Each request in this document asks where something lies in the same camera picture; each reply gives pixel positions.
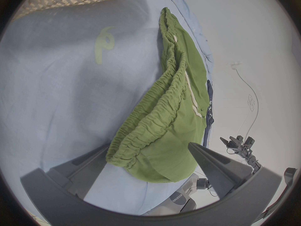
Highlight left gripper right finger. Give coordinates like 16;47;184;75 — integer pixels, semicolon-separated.
188;142;253;199

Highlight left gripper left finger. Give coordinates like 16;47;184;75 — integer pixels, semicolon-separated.
48;144;111;199

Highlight green shorts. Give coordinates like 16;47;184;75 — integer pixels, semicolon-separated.
106;7;210;184

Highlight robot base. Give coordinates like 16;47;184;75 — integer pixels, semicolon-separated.
141;172;222;217

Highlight bed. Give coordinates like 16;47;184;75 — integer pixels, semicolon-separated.
0;0;271;217

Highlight dark blue printed T-shirt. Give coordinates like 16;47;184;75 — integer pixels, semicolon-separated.
203;80;215;148

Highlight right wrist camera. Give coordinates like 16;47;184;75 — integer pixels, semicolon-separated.
244;136;256;148

